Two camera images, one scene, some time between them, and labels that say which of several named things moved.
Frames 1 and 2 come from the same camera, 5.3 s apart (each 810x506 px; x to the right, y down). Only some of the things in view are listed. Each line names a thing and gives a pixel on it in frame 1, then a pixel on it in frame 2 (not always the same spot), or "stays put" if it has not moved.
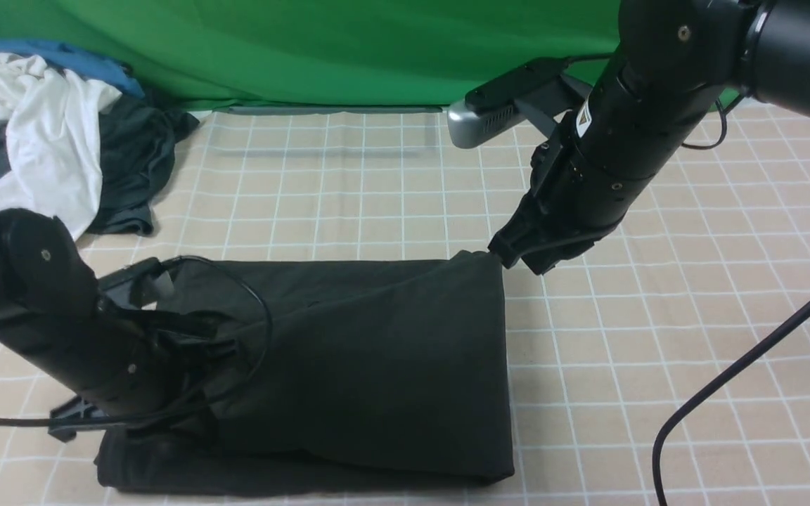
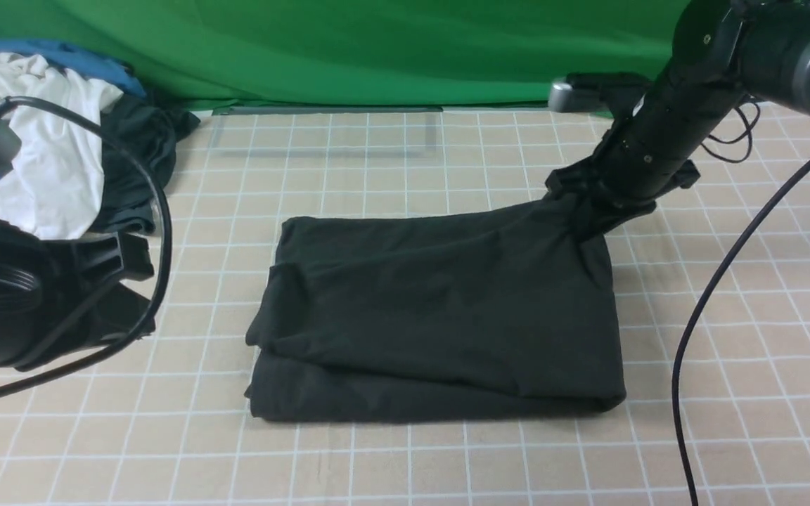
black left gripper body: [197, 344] → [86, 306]
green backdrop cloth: [292, 53] stays put
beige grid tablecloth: [701, 354] stays put
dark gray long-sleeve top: [342, 372] → [504, 311]
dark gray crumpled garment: [138, 143] stays put
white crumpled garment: [52, 119] stays put
